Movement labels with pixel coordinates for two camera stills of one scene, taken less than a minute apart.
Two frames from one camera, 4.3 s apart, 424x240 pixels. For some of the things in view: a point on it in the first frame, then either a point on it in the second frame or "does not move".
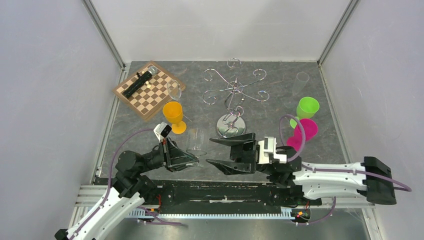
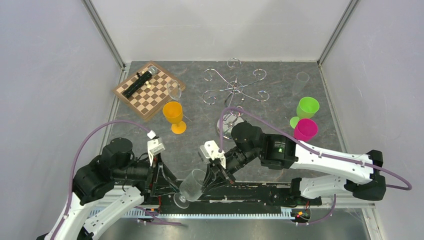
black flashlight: [139, 81] does not move
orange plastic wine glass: [174, 113] does not move
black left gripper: [171, 152] → [162, 177]
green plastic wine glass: [306, 107] does not move
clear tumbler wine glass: [197, 143] → [191, 188]
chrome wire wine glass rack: [233, 122] does not move
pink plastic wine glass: [311, 130] does not move
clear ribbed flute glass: [302, 78] does not move
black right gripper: [244, 157] → [210, 180]
